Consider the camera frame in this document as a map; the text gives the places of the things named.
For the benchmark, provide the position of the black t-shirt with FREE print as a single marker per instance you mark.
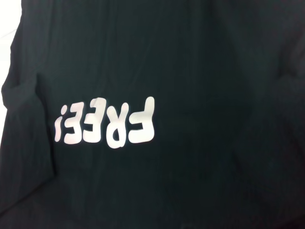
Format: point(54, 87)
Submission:
point(190, 71)

